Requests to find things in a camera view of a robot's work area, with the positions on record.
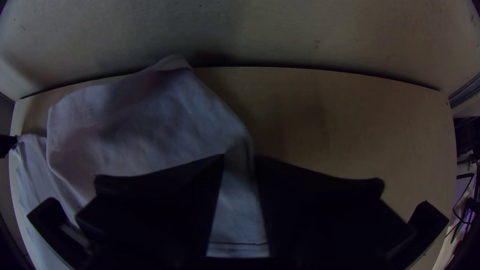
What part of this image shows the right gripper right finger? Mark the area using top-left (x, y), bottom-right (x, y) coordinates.
top-left (254, 154), bottom-right (413, 260)

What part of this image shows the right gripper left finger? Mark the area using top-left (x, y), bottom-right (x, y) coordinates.
top-left (74, 153), bottom-right (226, 260)

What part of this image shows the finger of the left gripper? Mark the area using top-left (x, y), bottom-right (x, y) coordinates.
top-left (0, 134), bottom-right (18, 159)

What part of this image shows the dark partition frame post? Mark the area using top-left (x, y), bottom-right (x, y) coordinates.
top-left (448, 73), bottom-right (480, 110)

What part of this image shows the light grey t-shirt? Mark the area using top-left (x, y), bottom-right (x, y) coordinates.
top-left (7, 54), bottom-right (271, 270)

